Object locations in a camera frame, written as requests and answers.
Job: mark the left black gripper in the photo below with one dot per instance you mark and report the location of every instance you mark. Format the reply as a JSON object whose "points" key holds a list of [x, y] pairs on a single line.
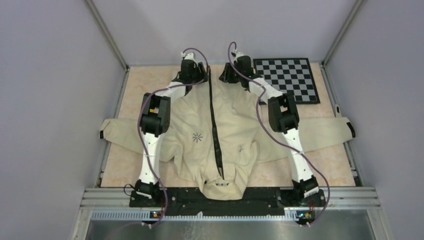
{"points": [[202, 75]]}

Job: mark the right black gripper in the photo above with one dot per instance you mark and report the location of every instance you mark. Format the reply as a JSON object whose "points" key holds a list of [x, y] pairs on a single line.
{"points": [[226, 75]]}

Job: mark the cream zip-up jacket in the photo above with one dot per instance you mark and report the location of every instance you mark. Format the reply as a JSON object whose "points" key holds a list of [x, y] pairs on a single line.
{"points": [[214, 139]]}

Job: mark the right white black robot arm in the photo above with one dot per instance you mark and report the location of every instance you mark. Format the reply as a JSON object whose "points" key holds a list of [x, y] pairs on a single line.
{"points": [[283, 118]]}

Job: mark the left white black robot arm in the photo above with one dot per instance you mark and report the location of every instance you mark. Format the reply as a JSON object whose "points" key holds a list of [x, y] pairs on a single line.
{"points": [[154, 121]]}

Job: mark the black white checkerboard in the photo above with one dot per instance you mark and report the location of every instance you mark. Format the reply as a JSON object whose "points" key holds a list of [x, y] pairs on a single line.
{"points": [[290, 75]]}

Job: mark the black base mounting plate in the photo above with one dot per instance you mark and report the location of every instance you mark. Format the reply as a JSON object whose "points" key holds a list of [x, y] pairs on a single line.
{"points": [[256, 201]]}

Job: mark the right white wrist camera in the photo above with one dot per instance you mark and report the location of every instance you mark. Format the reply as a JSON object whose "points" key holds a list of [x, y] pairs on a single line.
{"points": [[235, 54]]}

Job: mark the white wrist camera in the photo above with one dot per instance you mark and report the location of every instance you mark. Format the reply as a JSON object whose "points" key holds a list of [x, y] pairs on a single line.
{"points": [[235, 54], [186, 55]]}

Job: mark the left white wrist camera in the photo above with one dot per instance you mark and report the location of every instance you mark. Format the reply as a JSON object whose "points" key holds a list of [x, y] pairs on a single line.
{"points": [[186, 55]]}

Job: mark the aluminium frame rail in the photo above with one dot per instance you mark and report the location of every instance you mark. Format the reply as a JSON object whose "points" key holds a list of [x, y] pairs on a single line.
{"points": [[112, 203]]}

